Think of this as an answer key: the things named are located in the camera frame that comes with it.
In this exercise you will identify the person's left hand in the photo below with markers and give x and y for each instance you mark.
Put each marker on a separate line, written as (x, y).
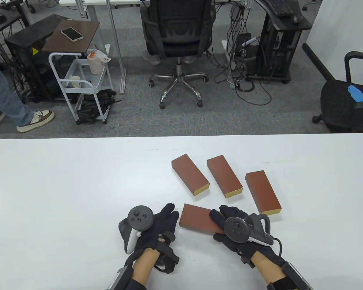
(163, 229)

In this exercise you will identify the person's right hand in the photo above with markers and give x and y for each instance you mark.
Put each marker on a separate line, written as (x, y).
(220, 216)

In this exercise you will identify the brown sliding storage box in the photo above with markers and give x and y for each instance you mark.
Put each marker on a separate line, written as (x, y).
(196, 219)
(224, 175)
(189, 172)
(261, 190)

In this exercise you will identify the black forearm sensor pack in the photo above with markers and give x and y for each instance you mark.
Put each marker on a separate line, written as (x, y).
(296, 278)
(121, 279)

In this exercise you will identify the person's left forearm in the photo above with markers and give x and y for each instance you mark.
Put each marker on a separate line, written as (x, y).
(145, 265)

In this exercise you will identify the person's right forearm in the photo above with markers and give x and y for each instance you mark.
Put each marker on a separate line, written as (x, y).
(269, 269)

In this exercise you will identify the white grey hand controller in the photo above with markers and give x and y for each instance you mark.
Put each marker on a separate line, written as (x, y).
(140, 217)
(236, 229)

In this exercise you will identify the black bag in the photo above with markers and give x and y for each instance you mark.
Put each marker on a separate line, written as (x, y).
(90, 108)

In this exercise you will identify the black office chair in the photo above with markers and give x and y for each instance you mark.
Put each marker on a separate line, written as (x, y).
(338, 102)
(178, 33)

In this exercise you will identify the white paper cup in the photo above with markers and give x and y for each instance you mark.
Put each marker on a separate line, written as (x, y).
(75, 82)

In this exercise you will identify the white utility cart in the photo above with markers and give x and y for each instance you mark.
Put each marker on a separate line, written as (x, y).
(84, 71)

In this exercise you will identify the white plastic bag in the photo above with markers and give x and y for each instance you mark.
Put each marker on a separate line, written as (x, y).
(96, 63)

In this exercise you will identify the blue cloth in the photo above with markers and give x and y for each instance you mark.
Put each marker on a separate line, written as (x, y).
(361, 95)

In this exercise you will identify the black computer desk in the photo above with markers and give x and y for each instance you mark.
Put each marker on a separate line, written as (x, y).
(302, 24)

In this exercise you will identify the brown side table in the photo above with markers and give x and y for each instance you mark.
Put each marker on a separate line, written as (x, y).
(63, 45)

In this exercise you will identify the black computer tower yellow sticker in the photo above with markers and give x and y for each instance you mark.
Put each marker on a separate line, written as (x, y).
(27, 69)

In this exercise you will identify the white smartphone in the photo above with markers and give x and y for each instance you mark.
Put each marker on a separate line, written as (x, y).
(72, 33)

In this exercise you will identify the black keyboard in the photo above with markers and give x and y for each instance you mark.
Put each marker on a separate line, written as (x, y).
(279, 7)

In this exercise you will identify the white partition panel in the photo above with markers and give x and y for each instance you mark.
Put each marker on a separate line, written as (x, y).
(345, 30)

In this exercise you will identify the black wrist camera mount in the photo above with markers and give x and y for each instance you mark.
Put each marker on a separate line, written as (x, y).
(169, 259)

